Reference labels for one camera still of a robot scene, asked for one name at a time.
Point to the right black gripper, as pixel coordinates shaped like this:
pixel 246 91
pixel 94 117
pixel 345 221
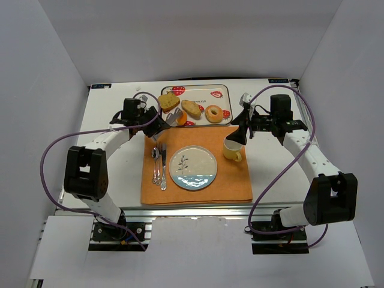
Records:
pixel 247 120

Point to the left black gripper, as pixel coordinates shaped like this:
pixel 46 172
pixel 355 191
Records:
pixel 156 125

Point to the small orange bun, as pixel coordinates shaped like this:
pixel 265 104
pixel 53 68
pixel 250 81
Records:
pixel 182 119

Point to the oblong bread roll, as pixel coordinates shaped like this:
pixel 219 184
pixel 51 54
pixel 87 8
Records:
pixel 191 108

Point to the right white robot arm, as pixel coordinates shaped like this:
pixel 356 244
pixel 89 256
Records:
pixel 332 194

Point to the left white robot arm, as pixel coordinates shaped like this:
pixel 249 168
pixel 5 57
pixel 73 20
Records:
pixel 86 175

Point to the herb bread slice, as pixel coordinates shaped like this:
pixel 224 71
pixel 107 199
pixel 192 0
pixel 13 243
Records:
pixel 168 101

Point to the yellow mug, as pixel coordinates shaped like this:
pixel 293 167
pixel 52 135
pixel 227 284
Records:
pixel 232 150

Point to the silver spoon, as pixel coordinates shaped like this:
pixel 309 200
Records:
pixel 155 154

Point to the bagel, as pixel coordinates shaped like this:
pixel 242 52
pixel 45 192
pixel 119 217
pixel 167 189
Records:
pixel 214 114

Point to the orange placemat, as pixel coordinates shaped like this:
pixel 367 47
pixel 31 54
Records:
pixel 231 184

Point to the silver fork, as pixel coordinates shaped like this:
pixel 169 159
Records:
pixel 159 150

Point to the ceramic plate with plant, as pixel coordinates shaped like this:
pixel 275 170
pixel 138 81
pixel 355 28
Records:
pixel 193 168

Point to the silver knife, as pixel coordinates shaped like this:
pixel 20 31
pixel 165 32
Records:
pixel 163 184

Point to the right blue table label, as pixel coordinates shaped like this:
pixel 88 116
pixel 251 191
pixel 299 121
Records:
pixel 278 81

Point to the blue table label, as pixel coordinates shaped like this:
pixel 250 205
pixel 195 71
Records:
pixel 278 81
pixel 101 86

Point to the left blue table label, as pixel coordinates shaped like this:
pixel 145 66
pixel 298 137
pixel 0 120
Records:
pixel 101 86

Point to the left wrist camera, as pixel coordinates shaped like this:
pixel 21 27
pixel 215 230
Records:
pixel 143 99

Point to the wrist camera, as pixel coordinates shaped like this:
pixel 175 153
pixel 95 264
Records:
pixel 248 104
pixel 143 99

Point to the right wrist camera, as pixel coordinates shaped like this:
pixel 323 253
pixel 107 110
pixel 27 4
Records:
pixel 248 104

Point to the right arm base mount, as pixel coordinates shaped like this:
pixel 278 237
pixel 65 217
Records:
pixel 276 244

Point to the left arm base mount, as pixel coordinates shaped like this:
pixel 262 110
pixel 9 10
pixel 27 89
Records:
pixel 105 237

